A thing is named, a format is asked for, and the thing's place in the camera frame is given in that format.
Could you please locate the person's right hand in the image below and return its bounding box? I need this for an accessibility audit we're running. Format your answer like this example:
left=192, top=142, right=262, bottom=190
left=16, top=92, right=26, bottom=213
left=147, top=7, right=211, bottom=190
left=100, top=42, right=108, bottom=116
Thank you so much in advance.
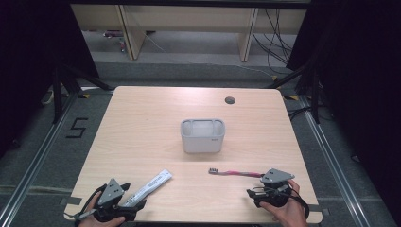
left=258, top=179, right=309, bottom=227

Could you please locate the black metal stand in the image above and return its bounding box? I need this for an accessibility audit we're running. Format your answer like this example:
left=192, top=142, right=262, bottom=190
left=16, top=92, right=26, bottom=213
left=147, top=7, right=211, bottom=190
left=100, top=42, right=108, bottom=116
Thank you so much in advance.
left=264, top=61, right=322, bottom=125
left=51, top=61, right=115, bottom=125

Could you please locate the white toothpaste tube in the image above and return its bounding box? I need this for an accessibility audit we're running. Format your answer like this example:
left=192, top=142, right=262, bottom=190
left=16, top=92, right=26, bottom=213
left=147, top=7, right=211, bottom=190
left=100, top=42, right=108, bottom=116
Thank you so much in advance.
left=122, top=168, right=173, bottom=208

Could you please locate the bundle of black floor cables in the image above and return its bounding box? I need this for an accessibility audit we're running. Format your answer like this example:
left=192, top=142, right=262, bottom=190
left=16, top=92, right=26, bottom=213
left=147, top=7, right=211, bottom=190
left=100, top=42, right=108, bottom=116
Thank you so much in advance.
left=252, top=9, right=299, bottom=76

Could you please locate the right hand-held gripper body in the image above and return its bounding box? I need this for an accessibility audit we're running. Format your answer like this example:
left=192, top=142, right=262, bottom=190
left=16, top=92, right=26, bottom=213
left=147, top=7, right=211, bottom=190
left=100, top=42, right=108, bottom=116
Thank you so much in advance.
left=256, top=167, right=296, bottom=208

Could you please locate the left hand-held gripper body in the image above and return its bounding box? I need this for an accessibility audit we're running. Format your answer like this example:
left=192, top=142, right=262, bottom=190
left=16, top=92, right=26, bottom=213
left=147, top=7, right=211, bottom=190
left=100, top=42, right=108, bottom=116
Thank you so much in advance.
left=93, top=178, right=140, bottom=223

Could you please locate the grey toothbrush holder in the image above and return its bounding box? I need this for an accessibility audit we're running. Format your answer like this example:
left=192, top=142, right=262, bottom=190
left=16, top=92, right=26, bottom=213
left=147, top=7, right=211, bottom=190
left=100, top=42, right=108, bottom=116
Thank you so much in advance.
left=180, top=117, right=226, bottom=154

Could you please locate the black floor cable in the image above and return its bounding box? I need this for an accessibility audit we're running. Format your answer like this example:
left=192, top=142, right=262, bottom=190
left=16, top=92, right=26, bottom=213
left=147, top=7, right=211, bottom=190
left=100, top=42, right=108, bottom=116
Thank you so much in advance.
left=287, top=106, right=318, bottom=121

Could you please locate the black curtain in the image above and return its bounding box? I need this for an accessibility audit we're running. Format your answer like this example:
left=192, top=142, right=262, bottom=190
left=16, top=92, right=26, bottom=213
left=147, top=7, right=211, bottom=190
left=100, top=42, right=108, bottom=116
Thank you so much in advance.
left=0, top=0, right=99, bottom=159
left=286, top=0, right=401, bottom=225

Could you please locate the person's left hand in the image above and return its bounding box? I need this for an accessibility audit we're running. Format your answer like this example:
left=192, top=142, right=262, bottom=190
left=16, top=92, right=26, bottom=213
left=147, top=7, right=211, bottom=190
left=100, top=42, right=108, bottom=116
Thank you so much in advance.
left=78, top=191, right=126, bottom=227

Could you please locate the pink toothbrush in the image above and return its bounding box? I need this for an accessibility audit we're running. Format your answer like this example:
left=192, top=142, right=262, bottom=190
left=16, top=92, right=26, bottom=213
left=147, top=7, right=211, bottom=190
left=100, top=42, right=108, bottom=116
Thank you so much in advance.
left=208, top=167, right=265, bottom=179

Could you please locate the metal floor rail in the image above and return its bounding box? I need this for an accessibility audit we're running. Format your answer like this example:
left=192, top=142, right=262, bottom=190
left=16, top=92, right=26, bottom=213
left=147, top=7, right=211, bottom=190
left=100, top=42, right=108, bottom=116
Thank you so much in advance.
left=297, top=95, right=371, bottom=227
left=0, top=91, right=80, bottom=227

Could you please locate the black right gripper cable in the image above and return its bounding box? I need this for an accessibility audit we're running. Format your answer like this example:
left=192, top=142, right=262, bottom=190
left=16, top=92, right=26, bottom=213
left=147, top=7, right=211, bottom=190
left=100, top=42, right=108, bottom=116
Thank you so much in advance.
left=291, top=193, right=311, bottom=220

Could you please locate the small red floor item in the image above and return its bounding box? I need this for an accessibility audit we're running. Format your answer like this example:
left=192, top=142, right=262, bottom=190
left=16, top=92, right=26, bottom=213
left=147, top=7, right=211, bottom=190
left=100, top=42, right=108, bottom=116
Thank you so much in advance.
left=103, top=30, right=127, bottom=54

